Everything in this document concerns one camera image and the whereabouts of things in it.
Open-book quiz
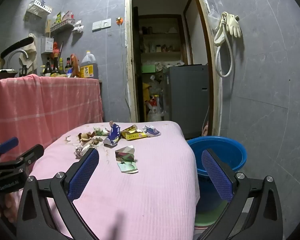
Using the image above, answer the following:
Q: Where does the dark red-capped sauce bottle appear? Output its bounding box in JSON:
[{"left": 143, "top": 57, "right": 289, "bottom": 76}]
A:
[{"left": 65, "top": 57, "right": 73, "bottom": 76}]

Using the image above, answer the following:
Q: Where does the large cooking oil bottle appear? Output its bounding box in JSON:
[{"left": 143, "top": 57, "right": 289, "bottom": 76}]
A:
[{"left": 80, "top": 51, "right": 100, "bottom": 79}]

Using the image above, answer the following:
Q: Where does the pile of clear plastic bags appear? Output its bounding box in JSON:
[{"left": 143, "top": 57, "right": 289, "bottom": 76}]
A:
[{"left": 147, "top": 75, "right": 165, "bottom": 98}]

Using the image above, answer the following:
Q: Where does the blue white snack wrapper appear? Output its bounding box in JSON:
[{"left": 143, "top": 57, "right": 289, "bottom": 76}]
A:
[{"left": 103, "top": 121, "right": 122, "bottom": 147}]

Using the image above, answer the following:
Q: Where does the green crumpled wrapper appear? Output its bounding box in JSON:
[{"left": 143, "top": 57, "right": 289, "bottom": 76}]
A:
[{"left": 93, "top": 127, "right": 110, "bottom": 137}]

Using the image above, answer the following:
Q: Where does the green white torn carton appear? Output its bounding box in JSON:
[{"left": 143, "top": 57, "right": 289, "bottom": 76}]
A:
[{"left": 115, "top": 145, "right": 135, "bottom": 163}]

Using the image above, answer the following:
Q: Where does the short dark sauce bottle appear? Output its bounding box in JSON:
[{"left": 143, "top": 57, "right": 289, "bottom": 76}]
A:
[{"left": 44, "top": 57, "right": 52, "bottom": 77}]

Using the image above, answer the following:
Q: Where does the beige hanging cloth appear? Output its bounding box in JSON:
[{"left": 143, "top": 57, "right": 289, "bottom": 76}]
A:
[{"left": 19, "top": 33, "right": 38, "bottom": 72}]

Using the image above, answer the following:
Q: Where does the wooden shelf unit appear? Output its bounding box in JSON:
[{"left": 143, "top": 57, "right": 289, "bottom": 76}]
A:
[{"left": 137, "top": 15, "right": 188, "bottom": 65}]

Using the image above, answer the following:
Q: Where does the grey washing machine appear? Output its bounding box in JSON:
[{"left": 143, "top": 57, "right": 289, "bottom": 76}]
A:
[{"left": 164, "top": 64, "right": 210, "bottom": 139}]

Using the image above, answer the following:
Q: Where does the tall dark sauce bottle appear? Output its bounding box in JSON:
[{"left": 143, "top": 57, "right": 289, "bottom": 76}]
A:
[{"left": 52, "top": 51, "right": 60, "bottom": 77}]

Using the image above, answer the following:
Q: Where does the white hose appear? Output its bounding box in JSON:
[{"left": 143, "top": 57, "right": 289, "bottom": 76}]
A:
[{"left": 215, "top": 22, "right": 235, "bottom": 78}]

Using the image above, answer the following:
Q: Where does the green box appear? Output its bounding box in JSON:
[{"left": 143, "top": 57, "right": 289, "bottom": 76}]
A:
[{"left": 141, "top": 64, "right": 157, "bottom": 74}]

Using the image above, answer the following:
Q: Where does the pale door frame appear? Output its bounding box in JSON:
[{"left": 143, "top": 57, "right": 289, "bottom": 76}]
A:
[{"left": 124, "top": 0, "right": 223, "bottom": 137}]

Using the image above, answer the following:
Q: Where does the dark wooden door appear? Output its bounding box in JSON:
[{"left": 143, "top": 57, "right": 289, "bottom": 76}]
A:
[{"left": 132, "top": 6, "right": 141, "bottom": 122}]

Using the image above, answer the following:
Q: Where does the yellow red box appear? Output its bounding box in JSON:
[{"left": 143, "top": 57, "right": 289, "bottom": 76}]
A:
[{"left": 120, "top": 124, "right": 148, "bottom": 140}]

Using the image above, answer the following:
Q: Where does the grey wall shelf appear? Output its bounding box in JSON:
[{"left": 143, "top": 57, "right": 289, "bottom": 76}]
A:
[{"left": 50, "top": 19, "right": 75, "bottom": 32}]

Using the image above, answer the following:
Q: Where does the pink towel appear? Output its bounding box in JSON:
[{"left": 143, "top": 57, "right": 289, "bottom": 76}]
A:
[{"left": 30, "top": 121, "right": 200, "bottom": 240}]

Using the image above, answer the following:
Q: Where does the metal faucet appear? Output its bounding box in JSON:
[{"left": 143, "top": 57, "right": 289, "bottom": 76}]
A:
[{"left": 6, "top": 49, "right": 29, "bottom": 77}]

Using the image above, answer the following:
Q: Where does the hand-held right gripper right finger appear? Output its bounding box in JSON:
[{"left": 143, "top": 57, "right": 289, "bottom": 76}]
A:
[{"left": 201, "top": 148, "right": 283, "bottom": 240}]

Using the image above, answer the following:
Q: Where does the metal utensil holder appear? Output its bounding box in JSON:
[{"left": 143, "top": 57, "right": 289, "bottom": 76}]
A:
[{"left": 41, "top": 36, "right": 54, "bottom": 54}]

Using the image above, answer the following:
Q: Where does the green white paper piece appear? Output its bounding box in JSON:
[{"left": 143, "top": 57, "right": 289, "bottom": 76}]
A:
[{"left": 117, "top": 161, "right": 139, "bottom": 174}]

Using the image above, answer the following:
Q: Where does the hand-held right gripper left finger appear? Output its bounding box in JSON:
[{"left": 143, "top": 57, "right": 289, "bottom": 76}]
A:
[{"left": 16, "top": 147, "right": 100, "bottom": 240}]

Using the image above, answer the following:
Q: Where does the white printed sack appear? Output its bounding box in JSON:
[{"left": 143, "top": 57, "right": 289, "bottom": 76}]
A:
[{"left": 146, "top": 99, "right": 164, "bottom": 122}]

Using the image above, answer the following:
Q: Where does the clear plastic bag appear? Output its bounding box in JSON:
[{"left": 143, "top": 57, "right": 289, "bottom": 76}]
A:
[{"left": 208, "top": 4, "right": 219, "bottom": 27}]

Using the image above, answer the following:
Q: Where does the pink checked cloth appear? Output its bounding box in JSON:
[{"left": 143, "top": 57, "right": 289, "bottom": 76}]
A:
[{"left": 0, "top": 74, "right": 103, "bottom": 160}]

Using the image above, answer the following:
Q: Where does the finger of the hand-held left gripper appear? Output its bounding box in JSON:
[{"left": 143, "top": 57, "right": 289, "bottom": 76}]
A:
[
  {"left": 4, "top": 144, "right": 45, "bottom": 168},
  {"left": 0, "top": 137, "right": 19, "bottom": 165}
]

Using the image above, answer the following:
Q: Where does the white blue crumpled wrapper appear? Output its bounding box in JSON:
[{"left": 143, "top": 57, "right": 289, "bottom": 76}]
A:
[{"left": 142, "top": 124, "right": 162, "bottom": 137}]

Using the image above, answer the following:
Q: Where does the blue plastic bucket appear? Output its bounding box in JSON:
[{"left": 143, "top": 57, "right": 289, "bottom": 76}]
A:
[{"left": 187, "top": 136, "right": 247, "bottom": 213}]

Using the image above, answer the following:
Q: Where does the black handled pan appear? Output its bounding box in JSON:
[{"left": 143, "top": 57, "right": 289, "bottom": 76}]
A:
[{"left": 0, "top": 37, "right": 34, "bottom": 70}]

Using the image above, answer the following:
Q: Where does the crumpled white paper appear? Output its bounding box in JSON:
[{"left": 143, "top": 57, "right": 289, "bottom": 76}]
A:
[{"left": 74, "top": 144, "right": 90, "bottom": 159}]

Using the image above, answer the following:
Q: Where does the white crumpled plastic bag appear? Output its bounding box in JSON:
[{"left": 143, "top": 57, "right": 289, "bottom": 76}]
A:
[{"left": 72, "top": 20, "right": 85, "bottom": 33}]

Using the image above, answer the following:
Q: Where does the white wall basket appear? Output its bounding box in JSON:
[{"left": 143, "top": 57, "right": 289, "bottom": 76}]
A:
[{"left": 26, "top": 0, "right": 53, "bottom": 18}]

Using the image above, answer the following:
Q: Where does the person's left hand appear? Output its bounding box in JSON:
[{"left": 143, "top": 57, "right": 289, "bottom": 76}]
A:
[{"left": 0, "top": 194, "right": 18, "bottom": 224}]

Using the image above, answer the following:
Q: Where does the yellow bag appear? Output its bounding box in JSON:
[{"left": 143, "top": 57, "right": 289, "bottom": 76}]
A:
[{"left": 142, "top": 81, "right": 150, "bottom": 105}]

